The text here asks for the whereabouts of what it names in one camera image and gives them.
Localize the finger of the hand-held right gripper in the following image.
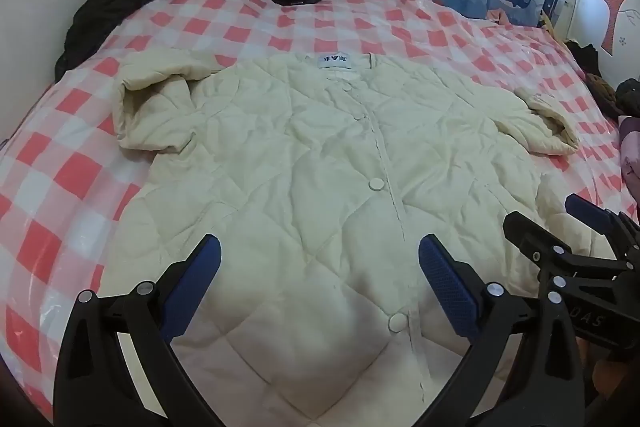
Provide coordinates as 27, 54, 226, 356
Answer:
565, 194, 640, 256
502, 210, 630, 282

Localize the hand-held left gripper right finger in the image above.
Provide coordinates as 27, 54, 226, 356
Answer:
419, 234, 588, 427

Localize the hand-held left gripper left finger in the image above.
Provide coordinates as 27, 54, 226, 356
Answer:
52, 234, 222, 427

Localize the cream quilted jacket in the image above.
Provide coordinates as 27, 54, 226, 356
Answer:
102, 52, 581, 427

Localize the purple cloth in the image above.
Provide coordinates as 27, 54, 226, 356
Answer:
617, 114, 640, 188

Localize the brown cloth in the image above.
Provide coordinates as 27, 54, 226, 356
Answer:
585, 72, 621, 108

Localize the dark cloth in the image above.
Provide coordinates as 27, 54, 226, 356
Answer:
565, 40, 601, 75

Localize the pink checkered bed sheet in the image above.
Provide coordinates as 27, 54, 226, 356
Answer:
0, 0, 636, 427

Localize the red tree wall sticker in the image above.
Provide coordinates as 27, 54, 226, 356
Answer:
597, 0, 640, 55

